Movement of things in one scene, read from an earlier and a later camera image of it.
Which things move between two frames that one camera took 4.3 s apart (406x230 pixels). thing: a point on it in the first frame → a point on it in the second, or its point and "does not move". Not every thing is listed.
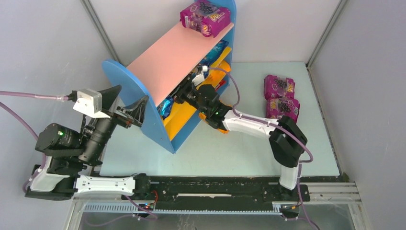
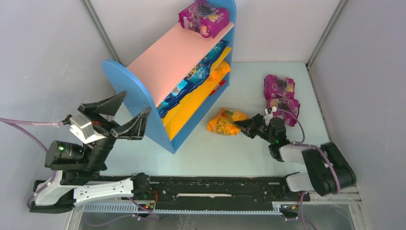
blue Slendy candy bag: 164,109 does not move
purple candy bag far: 275,87 does not move
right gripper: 186,94 → 255,126
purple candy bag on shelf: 207,17 does not move
